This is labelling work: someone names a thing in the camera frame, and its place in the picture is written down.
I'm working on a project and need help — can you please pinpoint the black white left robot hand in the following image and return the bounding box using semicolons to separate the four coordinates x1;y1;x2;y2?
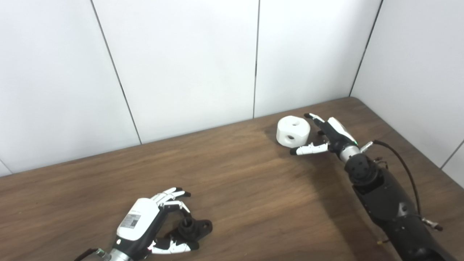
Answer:
111;187;200;261

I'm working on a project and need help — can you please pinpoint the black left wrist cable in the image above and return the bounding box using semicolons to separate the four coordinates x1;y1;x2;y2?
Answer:
74;248;104;261

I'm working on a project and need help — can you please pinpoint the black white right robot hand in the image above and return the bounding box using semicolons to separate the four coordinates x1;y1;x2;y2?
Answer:
290;113;359;156

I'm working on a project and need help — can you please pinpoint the round white plastic piece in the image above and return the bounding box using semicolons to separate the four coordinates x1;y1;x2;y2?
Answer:
276;116;311;148

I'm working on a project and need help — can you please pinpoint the black plastic holder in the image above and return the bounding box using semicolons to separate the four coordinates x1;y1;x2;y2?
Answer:
170;216;213;248

